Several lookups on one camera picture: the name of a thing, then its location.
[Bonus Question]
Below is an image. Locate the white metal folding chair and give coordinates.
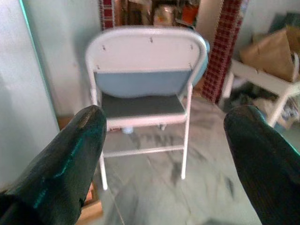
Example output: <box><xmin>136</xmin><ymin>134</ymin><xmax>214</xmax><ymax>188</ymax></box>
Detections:
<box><xmin>84</xmin><ymin>25</ymin><xmax>209</xmax><ymax>191</ymax></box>

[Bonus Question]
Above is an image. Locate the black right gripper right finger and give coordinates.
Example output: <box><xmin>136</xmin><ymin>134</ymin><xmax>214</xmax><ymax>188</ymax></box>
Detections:
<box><xmin>224</xmin><ymin>105</ymin><xmax>300</xmax><ymax>225</ymax></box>

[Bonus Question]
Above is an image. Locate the dark clothes pile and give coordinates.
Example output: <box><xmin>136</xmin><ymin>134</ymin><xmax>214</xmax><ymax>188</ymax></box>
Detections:
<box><xmin>225</xmin><ymin>86</ymin><xmax>277</xmax><ymax>111</ymax></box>

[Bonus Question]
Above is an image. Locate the orange container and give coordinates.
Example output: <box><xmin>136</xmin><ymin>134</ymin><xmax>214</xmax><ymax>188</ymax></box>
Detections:
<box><xmin>182</xmin><ymin>4</ymin><xmax>197</xmax><ymax>22</ymax></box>

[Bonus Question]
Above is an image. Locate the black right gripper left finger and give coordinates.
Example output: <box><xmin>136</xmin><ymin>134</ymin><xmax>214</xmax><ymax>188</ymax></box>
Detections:
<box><xmin>0</xmin><ymin>105</ymin><xmax>107</xmax><ymax>225</ymax></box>

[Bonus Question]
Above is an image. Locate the golden metal pot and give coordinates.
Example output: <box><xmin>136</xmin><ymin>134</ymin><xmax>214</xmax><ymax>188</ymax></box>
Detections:
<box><xmin>154</xmin><ymin>6</ymin><xmax>175</xmax><ymax>25</ymax></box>

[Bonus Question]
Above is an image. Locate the white plastic bench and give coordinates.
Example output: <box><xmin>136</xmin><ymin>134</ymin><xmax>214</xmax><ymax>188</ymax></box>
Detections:
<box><xmin>219</xmin><ymin>58</ymin><xmax>300</xmax><ymax>127</ymax></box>

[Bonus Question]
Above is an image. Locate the red checkered curtain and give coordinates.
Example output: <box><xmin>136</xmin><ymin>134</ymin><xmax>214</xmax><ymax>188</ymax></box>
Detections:
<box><xmin>202</xmin><ymin>0</ymin><xmax>243</xmax><ymax>103</ymax></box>
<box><xmin>98</xmin><ymin>0</ymin><xmax>116</xmax><ymax>30</ymax></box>

